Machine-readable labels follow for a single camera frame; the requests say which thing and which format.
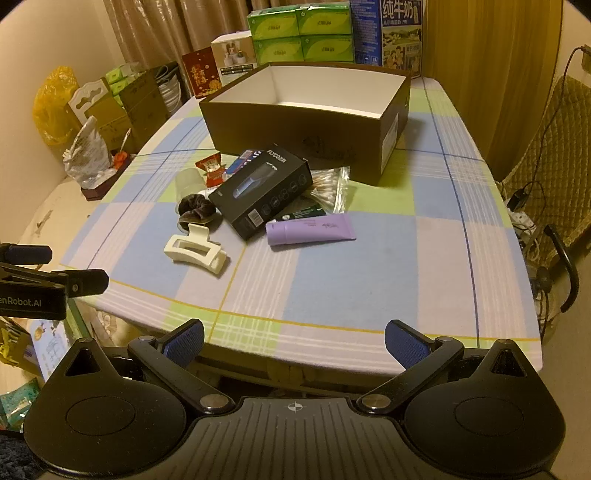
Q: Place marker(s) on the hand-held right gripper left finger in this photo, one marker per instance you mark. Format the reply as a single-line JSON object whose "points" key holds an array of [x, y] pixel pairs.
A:
{"points": [[184, 342]]}

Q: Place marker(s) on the blue pocket tissue packet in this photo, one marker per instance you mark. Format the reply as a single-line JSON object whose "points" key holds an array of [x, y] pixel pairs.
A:
{"points": [[240, 162]]}

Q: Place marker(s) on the dark green small tube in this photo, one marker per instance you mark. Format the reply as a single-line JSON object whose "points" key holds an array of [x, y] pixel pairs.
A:
{"points": [[304, 213]]}

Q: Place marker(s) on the bag of cotton swabs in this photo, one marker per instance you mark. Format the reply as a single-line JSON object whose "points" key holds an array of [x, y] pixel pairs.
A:
{"points": [[325, 187]]}

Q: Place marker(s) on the white product box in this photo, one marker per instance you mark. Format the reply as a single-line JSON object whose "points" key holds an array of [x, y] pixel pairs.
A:
{"points": [[231, 55]]}

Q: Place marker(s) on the translucent plastic cup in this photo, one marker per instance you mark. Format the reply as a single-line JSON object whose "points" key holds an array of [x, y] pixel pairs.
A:
{"points": [[189, 182]]}

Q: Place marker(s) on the purple flat pack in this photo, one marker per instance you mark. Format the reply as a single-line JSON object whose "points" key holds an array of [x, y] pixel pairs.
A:
{"points": [[314, 230]]}

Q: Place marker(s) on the dark purple tray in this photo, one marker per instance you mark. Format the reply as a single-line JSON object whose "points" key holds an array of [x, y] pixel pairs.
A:
{"points": [[99, 189]]}

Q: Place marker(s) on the quilted chair cover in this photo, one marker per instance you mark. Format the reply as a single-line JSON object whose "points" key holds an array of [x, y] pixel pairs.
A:
{"points": [[554, 152]]}

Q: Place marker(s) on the cream hair claw clip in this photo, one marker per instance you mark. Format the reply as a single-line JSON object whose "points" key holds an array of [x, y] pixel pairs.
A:
{"points": [[217, 263]]}

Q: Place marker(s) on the brown cardboard carton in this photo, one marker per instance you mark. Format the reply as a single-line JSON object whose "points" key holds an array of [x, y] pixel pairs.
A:
{"points": [[143, 101]]}

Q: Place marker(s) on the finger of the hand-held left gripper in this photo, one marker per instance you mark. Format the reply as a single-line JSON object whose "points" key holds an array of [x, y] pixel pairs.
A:
{"points": [[87, 282], [27, 254]]}

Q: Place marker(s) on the black curved armrest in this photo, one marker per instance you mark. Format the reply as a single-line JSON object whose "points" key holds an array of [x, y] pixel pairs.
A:
{"points": [[570, 267]]}

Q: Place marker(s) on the brown cardboard box white inside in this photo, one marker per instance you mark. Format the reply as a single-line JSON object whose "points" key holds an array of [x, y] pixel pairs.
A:
{"points": [[295, 129]]}

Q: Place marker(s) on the green tissue pack bundle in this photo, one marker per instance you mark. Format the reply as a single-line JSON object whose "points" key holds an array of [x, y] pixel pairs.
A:
{"points": [[300, 32]]}

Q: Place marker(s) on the yellow plastic bag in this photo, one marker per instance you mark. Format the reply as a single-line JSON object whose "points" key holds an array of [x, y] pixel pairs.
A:
{"points": [[53, 106]]}

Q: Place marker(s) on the blue milk carton case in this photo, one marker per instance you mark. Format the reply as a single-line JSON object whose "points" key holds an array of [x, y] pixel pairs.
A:
{"points": [[369, 32]]}

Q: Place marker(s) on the wooden cabinet door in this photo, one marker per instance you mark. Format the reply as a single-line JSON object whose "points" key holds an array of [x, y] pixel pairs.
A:
{"points": [[489, 69]]}

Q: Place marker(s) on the red gift box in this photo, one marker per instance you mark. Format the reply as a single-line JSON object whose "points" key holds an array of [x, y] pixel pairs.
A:
{"points": [[201, 74]]}

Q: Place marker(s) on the silver snack bag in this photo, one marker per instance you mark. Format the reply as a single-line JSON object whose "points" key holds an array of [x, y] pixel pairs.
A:
{"points": [[87, 152]]}

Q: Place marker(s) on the red snack packet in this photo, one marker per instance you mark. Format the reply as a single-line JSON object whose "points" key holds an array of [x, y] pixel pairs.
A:
{"points": [[214, 170]]}

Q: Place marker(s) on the beige curtain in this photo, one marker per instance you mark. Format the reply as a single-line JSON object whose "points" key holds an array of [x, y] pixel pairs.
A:
{"points": [[184, 27]]}

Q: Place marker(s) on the black product box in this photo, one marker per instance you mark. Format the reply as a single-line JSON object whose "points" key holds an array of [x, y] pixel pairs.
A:
{"points": [[258, 194]]}

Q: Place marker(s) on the white power strip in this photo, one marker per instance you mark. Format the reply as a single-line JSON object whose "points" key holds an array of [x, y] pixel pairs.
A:
{"points": [[524, 224]]}

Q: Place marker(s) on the stack of white bowls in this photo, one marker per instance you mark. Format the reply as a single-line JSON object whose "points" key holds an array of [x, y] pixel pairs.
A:
{"points": [[171, 90]]}

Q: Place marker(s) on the dark velvet scrunchie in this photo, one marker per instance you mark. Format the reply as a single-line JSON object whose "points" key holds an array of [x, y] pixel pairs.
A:
{"points": [[196, 207]]}

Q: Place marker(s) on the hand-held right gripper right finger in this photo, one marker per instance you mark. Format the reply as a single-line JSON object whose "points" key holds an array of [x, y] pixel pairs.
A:
{"points": [[407, 345]]}

